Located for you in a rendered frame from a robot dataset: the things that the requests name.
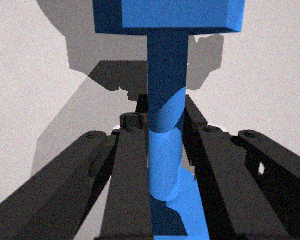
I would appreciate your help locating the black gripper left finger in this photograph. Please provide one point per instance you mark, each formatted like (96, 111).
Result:
(54, 202)

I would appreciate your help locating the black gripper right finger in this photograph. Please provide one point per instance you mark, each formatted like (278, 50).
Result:
(234, 206)

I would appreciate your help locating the blue hexagonal dumbbell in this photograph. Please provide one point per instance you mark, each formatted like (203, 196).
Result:
(175, 203)

